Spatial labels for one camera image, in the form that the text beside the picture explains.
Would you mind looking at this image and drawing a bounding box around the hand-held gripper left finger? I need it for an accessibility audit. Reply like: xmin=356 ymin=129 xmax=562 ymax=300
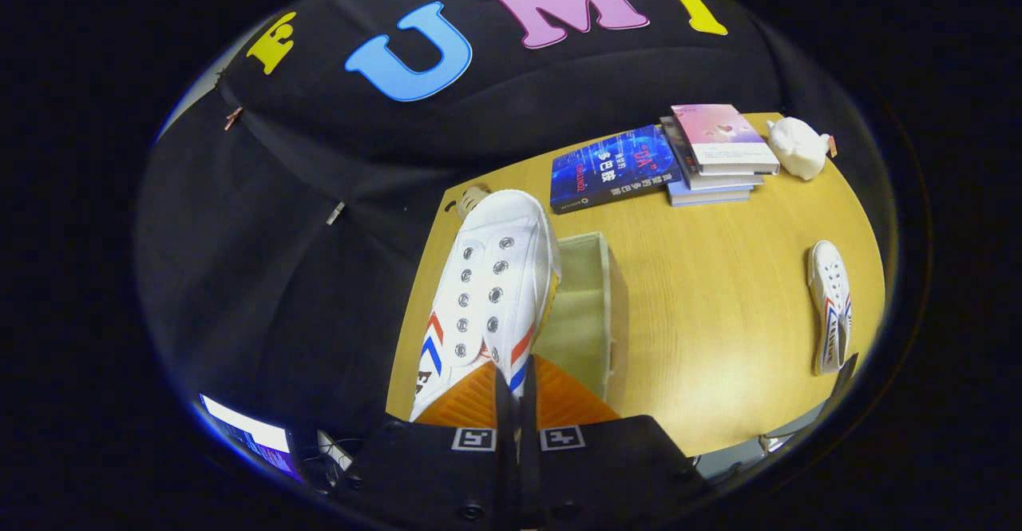
xmin=331 ymin=359 xmax=518 ymax=531

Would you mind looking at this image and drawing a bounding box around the pink cover book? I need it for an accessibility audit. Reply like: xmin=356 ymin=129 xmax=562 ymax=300
xmin=671 ymin=104 xmax=781 ymax=176

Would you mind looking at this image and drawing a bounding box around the white striped canvas shoe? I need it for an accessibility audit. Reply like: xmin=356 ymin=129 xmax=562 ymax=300
xmin=806 ymin=240 xmax=854 ymax=376
xmin=409 ymin=189 xmax=562 ymax=422

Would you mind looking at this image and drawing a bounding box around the beige fabric storage box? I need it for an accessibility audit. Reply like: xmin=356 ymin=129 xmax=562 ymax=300
xmin=533 ymin=232 xmax=616 ymax=402

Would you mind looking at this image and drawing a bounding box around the light blue book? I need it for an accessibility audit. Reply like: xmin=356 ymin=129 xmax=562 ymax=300
xmin=667 ymin=181 xmax=753 ymax=208

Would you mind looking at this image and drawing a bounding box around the white plush toy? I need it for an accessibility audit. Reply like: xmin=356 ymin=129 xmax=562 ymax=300
xmin=766 ymin=117 xmax=837 ymax=181

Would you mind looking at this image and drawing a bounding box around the computer monitor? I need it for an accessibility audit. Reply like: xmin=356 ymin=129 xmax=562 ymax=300
xmin=198 ymin=393 xmax=304 ymax=482

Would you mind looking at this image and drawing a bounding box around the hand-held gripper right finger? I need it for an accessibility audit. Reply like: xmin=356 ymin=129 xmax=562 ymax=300
xmin=519 ymin=354 xmax=711 ymax=531

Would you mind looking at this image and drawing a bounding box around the dark blue book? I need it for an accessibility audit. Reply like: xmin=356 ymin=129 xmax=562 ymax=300
xmin=549 ymin=125 xmax=682 ymax=214

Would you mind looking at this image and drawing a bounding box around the brown plush toy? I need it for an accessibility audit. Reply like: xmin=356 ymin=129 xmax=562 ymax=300
xmin=445 ymin=184 xmax=492 ymax=220

